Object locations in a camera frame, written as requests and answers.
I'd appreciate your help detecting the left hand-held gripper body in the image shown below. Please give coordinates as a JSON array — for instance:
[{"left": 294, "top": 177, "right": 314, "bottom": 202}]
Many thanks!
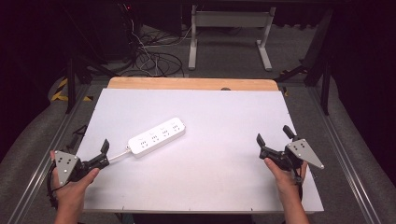
[{"left": 54, "top": 150, "right": 110, "bottom": 187}]

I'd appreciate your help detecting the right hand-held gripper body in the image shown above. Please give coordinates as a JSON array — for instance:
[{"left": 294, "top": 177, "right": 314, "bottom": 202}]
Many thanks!
[{"left": 259, "top": 138, "right": 325, "bottom": 172}]

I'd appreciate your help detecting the white power strip cable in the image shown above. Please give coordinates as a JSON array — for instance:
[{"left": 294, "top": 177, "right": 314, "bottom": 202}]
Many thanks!
[{"left": 106, "top": 148, "right": 132, "bottom": 163}]

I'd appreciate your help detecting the white power strip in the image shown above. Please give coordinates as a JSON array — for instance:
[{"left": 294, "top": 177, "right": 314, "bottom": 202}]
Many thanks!
[{"left": 127, "top": 117, "right": 187, "bottom": 159}]

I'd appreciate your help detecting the person's left hand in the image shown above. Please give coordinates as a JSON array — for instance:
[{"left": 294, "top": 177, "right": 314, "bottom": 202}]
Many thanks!
[{"left": 49, "top": 150, "right": 101, "bottom": 205}]

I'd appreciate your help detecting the person's right hand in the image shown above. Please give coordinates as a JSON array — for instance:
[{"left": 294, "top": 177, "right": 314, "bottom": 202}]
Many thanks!
[{"left": 263, "top": 157, "right": 308, "bottom": 201}]

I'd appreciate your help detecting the black clamp beside table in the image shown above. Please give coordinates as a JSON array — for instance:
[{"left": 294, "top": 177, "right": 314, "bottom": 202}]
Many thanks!
[{"left": 65, "top": 123, "right": 89, "bottom": 152}]

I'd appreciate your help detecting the yellow black hazard tape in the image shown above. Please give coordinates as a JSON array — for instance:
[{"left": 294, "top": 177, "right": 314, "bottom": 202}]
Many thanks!
[{"left": 50, "top": 77, "right": 94, "bottom": 103}]

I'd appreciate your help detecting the black tripod stand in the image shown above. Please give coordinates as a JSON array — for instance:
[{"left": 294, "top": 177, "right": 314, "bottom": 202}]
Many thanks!
[{"left": 64, "top": 54, "right": 120, "bottom": 115}]

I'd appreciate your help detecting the black metal stand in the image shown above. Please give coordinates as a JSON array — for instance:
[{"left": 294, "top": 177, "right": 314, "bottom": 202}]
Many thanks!
[{"left": 274, "top": 8, "right": 333, "bottom": 117}]

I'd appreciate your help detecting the wooden table board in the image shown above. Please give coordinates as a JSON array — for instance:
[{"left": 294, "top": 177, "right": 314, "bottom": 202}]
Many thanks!
[{"left": 106, "top": 77, "right": 279, "bottom": 92}]

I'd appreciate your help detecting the dark equipment cabinet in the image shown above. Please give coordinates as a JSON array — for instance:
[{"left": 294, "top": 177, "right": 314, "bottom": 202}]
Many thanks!
[{"left": 92, "top": 0, "right": 143, "bottom": 63}]

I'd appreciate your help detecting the aluminium floor rail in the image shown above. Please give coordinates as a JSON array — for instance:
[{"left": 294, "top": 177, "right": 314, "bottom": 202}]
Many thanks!
[
  {"left": 6, "top": 83, "right": 92, "bottom": 224},
  {"left": 306, "top": 85, "right": 382, "bottom": 224}
]

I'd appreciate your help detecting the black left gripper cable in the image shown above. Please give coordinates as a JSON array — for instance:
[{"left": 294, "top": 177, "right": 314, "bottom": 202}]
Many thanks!
[{"left": 46, "top": 161, "right": 64, "bottom": 210}]

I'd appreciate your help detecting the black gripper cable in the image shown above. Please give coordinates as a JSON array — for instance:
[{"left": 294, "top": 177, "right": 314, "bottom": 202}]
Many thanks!
[
  {"left": 291, "top": 169, "right": 304, "bottom": 202},
  {"left": 46, "top": 161, "right": 64, "bottom": 210}
]

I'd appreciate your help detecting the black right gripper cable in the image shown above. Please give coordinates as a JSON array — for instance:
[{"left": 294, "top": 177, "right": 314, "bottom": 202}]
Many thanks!
[{"left": 291, "top": 169, "right": 304, "bottom": 202}]

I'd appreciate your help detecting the tangle of floor cables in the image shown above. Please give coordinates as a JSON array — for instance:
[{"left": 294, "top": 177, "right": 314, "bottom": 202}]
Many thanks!
[{"left": 129, "top": 22, "right": 192, "bottom": 78}]

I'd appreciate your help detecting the white metal desk frame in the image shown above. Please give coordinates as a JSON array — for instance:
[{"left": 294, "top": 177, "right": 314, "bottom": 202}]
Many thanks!
[{"left": 188, "top": 4, "right": 277, "bottom": 72}]

